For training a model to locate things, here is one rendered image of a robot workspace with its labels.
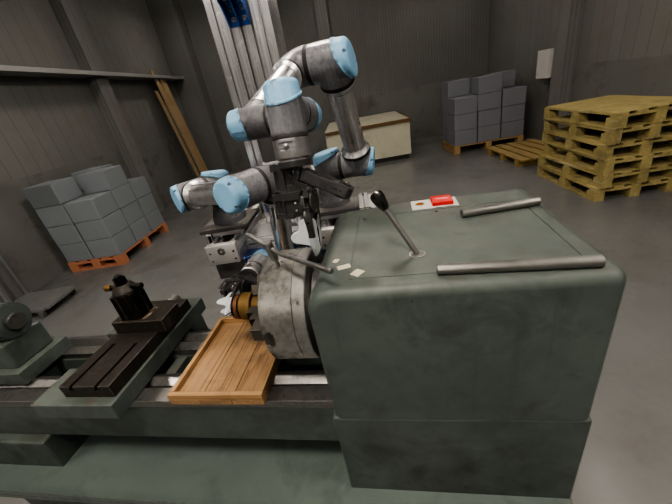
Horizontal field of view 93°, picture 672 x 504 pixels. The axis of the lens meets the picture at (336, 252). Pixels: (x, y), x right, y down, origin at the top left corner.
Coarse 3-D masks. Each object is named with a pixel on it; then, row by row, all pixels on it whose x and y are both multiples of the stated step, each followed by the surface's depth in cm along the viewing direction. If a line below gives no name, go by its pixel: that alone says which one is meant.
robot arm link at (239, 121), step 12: (300, 48) 98; (288, 60) 95; (300, 60) 97; (276, 72) 91; (288, 72) 93; (300, 72) 97; (300, 84) 99; (240, 108) 76; (252, 108) 74; (264, 108) 73; (228, 120) 75; (240, 120) 74; (252, 120) 73; (264, 120) 73; (240, 132) 76; (252, 132) 75; (264, 132) 75
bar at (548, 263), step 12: (444, 264) 62; (456, 264) 62; (468, 264) 61; (480, 264) 61; (492, 264) 60; (504, 264) 60; (516, 264) 59; (528, 264) 59; (540, 264) 58; (552, 264) 58; (564, 264) 57; (576, 264) 57; (588, 264) 56; (600, 264) 56
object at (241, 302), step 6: (240, 294) 98; (246, 294) 96; (234, 300) 95; (240, 300) 94; (246, 300) 94; (252, 300) 95; (234, 306) 95; (240, 306) 94; (246, 306) 93; (234, 312) 95; (240, 312) 94; (240, 318) 97; (246, 318) 95
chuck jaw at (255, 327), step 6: (252, 306) 94; (246, 312) 91; (252, 312) 91; (252, 318) 88; (258, 318) 88; (252, 324) 89; (258, 324) 85; (252, 330) 84; (258, 330) 83; (252, 336) 85; (258, 336) 84; (264, 336) 82; (270, 336) 82; (270, 342) 83
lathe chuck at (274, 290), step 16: (272, 272) 83; (288, 272) 82; (272, 288) 81; (288, 288) 80; (272, 304) 80; (288, 304) 79; (272, 320) 80; (288, 320) 79; (288, 336) 80; (272, 352) 85; (288, 352) 84
